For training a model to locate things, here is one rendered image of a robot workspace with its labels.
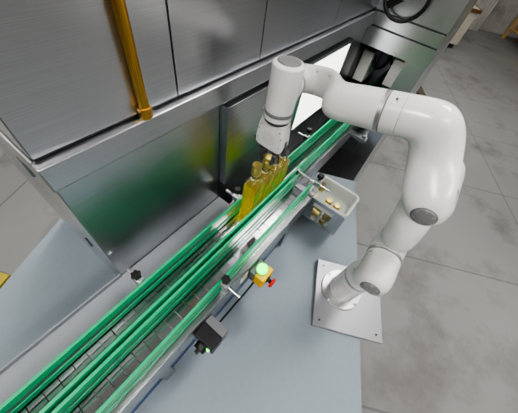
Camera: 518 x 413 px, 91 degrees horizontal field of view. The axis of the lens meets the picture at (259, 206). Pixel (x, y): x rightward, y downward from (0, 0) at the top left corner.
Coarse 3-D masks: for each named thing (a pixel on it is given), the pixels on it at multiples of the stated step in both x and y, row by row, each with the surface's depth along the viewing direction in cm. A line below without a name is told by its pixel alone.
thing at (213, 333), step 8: (208, 320) 84; (216, 320) 85; (200, 328) 83; (208, 328) 83; (216, 328) 83; (224, 328) 84; (200, 336) 81; (208, 336) 82; (216, 336) 82; (224, 336) 83; (208, 344) 80; (216, 344) 81
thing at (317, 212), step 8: (304, 184) 136; (312, 184) 139; (312, 200) 125; (312, 208) 129; (320, 208) 125; (328, 208) 122; (312, 216) 133; (320, 216) 129; (328, 216) 125; (336, 216) 122; (320, 224) 132; (328, 224) 128; (336, 224) 125
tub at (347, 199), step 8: (328, 184) 134; (336, 184) 131; (320, 192) 135; (328, 192) 136; (336, 192) 133; (344, 192) 130; (352, 192) 128; (320, 200) 122; (336, 200) 133; (344, 200) 133; (352, 200) 130; (344, 208) 130; (352, 208) 122; (344, 216) 119
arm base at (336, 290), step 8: (328, 272) 124; (336, 272) 124; (344, 272) 106; (328, 280) 122; (336, 280) 113; (344, 280) 105; (328, 288) 119; (336, 288) 113; (344, 288) 107; (352, 288) 103; (328, 296) 118; (336, 296) 116; (344, 296) 111; (352, 296) 108; (360, 296) 120; (336, 304) 116; (344, 304) 116; (352, 304) 117
